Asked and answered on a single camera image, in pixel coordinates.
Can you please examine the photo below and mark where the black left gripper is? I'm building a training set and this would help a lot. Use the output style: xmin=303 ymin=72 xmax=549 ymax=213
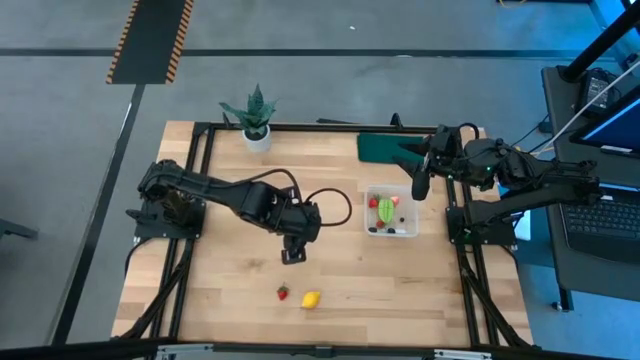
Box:
xmin=274 ymin=199 xmax=324 ymax=266

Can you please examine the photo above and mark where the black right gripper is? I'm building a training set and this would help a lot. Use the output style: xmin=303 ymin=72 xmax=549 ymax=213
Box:
xmin=392 ymin=124 xmax=467 ymax=202

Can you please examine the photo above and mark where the green leafy vegetable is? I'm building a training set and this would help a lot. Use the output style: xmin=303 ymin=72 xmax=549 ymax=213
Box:
xmin=377 ymin=197 xmax=396 ymax=224

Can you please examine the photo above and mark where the clear plastic tupperware container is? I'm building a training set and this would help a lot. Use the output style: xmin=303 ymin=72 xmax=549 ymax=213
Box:
xmin=364 ymin=184 xmax=421 ymax=239

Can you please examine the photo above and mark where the dark green cloth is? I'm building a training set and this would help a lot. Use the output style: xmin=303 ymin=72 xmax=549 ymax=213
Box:
xmin=356 ymin=132 xmax=426 ymax=165

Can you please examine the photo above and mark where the white box beside table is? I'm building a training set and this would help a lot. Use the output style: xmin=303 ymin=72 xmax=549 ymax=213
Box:
xmin=497 ymin=183 xmax=532 ymax=242

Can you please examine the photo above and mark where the green plant in white pot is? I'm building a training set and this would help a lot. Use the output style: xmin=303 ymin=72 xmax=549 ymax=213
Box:
xmin=218 ymin=83 xmax=278 ymax=154

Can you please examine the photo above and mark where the black laptop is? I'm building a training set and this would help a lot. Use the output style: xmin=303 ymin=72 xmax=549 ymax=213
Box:
xmin=557 ymin=178 xmax=640 ymax=266

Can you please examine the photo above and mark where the black power adapter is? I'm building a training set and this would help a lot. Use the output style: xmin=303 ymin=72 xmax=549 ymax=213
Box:
xmin=574 ymin=67 xmax=625 ymax=117

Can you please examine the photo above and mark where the dark grey equipment cart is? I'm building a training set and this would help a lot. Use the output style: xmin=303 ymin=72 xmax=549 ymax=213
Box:
xmin=541 ymin=64 xmax=640 ymax=314

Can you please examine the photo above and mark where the black computer monitor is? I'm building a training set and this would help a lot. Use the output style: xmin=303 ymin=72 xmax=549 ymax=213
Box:
xmin=569 ymin=84 xmax=640 ymax=161

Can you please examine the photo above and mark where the black metal pole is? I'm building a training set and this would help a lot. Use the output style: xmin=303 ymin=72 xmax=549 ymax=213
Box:
xmin=559 ymin=0 xmax=640 ymax=84

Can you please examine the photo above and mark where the black rig crossbeam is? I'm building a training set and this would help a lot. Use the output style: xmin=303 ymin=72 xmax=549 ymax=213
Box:
xmin=0 ymin=337 xmax=640 ymax=360

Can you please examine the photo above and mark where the black hazard-striped floor mat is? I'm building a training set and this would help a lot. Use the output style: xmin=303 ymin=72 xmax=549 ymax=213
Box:
xmin=105 ymin=0 xmax=195 ymax=85

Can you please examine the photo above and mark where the grey furniture leg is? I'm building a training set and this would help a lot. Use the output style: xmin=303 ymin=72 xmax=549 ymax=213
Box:
xmin=0 ymin=217 xmax=40 ymax=242

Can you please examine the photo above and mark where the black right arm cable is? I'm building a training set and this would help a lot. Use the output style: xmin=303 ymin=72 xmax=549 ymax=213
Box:
xmin=456 ymin=121 xmax=482 ymax=145

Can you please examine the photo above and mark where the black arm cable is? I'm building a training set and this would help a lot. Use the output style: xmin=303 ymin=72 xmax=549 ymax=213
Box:
xmin=456 ymin=121 xmax=482 ymax=145
xmin=249 ymin=168 xmax=354 ymax=229

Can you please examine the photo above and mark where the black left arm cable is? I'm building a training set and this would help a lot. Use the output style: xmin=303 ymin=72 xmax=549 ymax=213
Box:
xmin=249 ymin=168 xmax=354 ymax=229

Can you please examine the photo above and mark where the black aluminium table frame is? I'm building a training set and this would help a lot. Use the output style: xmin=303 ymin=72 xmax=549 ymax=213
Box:
xmin=112 ymin=112 xmax=535 ymax=351

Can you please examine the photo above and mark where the black power cable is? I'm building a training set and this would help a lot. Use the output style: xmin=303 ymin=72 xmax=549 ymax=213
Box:
xmin=505 ymin=113 xmax=552 ymax=161

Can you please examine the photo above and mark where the white cable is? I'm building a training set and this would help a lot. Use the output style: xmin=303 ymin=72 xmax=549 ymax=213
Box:
xmin=537 ymin=59 xmax=640 ymax=154

